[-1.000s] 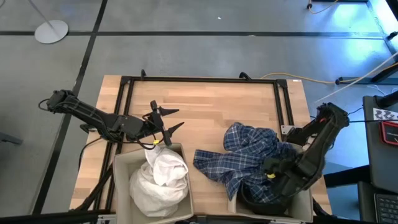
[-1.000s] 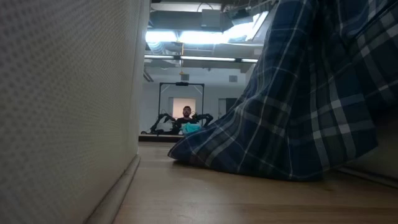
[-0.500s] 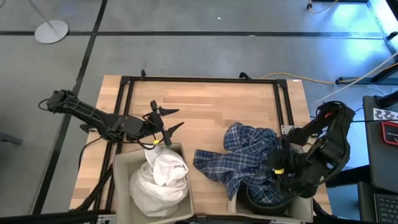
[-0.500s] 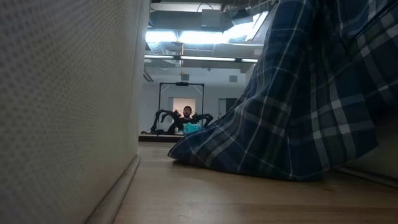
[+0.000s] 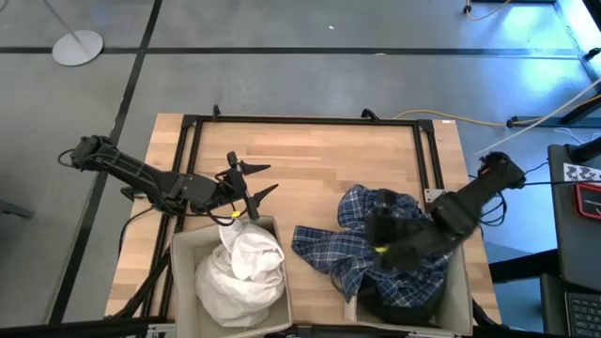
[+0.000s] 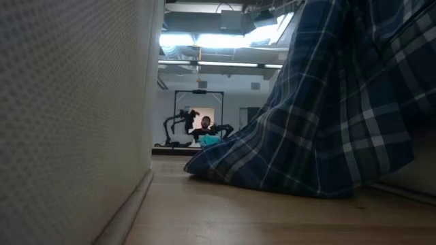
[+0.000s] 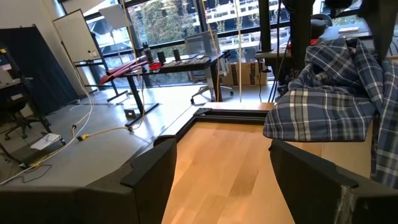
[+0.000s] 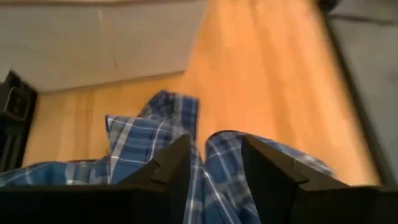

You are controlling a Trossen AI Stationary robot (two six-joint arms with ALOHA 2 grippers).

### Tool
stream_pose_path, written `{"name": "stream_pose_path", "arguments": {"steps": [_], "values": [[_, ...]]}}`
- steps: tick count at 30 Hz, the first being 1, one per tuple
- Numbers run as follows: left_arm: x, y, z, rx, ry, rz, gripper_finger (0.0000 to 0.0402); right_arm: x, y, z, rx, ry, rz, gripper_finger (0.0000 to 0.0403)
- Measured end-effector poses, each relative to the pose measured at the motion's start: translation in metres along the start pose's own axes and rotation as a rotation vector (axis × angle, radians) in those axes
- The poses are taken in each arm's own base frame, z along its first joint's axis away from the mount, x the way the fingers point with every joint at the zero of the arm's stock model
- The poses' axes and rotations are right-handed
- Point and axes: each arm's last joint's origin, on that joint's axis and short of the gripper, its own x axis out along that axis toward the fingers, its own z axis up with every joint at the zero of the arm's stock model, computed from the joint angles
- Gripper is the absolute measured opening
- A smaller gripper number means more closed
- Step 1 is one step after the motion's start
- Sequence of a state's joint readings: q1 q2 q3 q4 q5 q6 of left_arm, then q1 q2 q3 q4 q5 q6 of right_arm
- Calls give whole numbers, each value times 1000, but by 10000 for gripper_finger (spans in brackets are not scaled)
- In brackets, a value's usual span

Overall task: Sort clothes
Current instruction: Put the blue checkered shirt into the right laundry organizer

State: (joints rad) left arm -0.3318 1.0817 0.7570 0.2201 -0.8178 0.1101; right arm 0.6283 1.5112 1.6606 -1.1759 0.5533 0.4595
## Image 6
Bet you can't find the blue plaid shirt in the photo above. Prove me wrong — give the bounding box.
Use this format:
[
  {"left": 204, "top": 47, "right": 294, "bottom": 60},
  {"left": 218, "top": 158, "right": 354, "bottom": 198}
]
[{"left": 183, "top": 0, "right": 436, "bottom": 200}]

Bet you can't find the person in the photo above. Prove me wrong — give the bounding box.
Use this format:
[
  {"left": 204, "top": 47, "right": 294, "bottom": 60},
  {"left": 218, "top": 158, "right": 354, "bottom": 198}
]
[{"left": 190, "top": 115, "right": 219, "bottom": 144}]

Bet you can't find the teal cloth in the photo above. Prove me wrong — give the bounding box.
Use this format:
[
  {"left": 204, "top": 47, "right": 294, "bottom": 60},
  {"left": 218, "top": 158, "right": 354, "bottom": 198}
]
[{"left": 198, "top": 133, "right": 221, "bottom": 148}]

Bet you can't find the background wooden table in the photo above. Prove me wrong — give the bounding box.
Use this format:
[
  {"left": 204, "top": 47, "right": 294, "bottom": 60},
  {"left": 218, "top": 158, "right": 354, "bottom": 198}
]
[{"left": 151, "top": 146, "right": 202, "bottom": 157}]

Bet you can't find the ceiling tube light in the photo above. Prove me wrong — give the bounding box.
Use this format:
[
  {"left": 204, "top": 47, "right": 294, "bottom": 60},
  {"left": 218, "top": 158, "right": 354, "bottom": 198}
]
[{"left": 157, "top": 60, "right": 284, "bottom": 69}]

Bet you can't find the bright ceiling light panel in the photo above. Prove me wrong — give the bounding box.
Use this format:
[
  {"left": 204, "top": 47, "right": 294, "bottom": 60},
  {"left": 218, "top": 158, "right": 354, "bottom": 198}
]
[{"left": 159, "top": 13, "right": 296, "bottom": 49}]

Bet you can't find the grey ceiling box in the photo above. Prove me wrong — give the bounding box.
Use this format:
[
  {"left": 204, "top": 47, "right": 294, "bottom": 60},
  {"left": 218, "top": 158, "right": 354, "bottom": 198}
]
[{"left": 220, "top": 10, "right": 244, "bottom": 31}]

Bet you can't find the black background rig frame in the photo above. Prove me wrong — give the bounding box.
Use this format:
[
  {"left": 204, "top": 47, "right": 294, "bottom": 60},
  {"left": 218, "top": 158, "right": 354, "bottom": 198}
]
[{"left": 172, "top": 89, "right": 225, "bottom": 137}]

